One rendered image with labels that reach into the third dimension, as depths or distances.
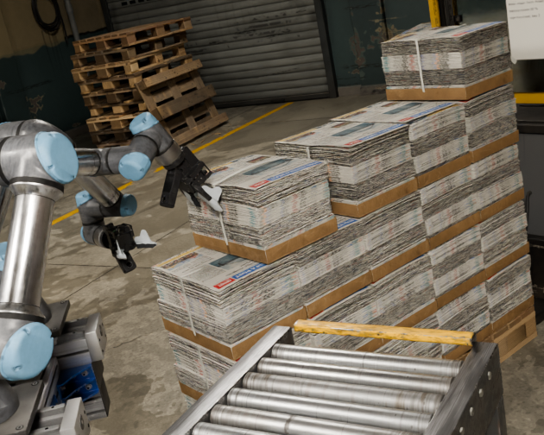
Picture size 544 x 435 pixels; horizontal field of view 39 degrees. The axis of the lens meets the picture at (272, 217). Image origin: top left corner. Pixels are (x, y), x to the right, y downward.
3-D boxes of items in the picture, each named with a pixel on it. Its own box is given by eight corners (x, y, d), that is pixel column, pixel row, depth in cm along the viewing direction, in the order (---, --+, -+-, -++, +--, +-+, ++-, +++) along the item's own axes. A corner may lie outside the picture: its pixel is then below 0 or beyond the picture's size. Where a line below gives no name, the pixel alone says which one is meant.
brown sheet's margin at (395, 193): (282, 204, 271) (280, 193, 270) (340, 179, 287) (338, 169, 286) (359, 217, 242) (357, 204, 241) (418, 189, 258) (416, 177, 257)
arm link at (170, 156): (161, 157, 212) (147, 155, 218) (172, 168, 214) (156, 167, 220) (178, 138, 214) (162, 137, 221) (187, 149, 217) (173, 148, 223)
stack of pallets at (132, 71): (154, 128, 998) (129, 27, 959) (215, 121, 955) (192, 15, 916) (90, 157, 887) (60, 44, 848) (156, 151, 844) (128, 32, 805)
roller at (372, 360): (279, 357, 183) (275, 338, 182) (473, 377, 159) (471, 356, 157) (268, 368, 179) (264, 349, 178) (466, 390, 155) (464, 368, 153)
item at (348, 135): (274, 144, 264) (273, 141, 264) (332, 122, 280) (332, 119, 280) (349, 150, 236) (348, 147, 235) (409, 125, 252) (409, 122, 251)
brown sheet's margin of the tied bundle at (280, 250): (234, 255, 231) (231, 242, 230) (304, 223, 247) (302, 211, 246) (268, 264, 219) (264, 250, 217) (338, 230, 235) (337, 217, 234)
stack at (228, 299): (203, 486, 264) (146, 265, 239) (421, 342, 330) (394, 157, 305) (274, 535, 234) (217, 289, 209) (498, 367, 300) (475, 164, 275)
